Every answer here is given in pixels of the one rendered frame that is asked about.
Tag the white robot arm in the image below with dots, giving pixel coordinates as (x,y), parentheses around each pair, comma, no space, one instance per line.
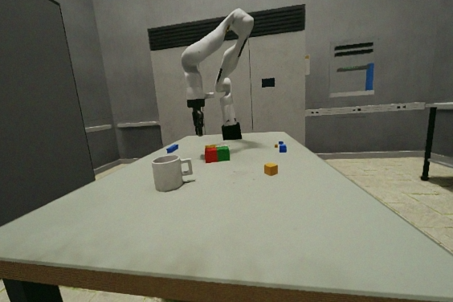
(241,23)

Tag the green cube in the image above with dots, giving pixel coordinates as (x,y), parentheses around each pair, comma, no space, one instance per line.
(223,153)

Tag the red cube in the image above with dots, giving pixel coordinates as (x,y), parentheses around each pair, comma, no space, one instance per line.
(211,155)

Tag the grey mug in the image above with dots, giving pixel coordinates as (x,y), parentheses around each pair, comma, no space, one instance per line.
(168,176)

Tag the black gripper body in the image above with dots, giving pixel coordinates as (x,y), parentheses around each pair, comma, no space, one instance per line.
(196,105)

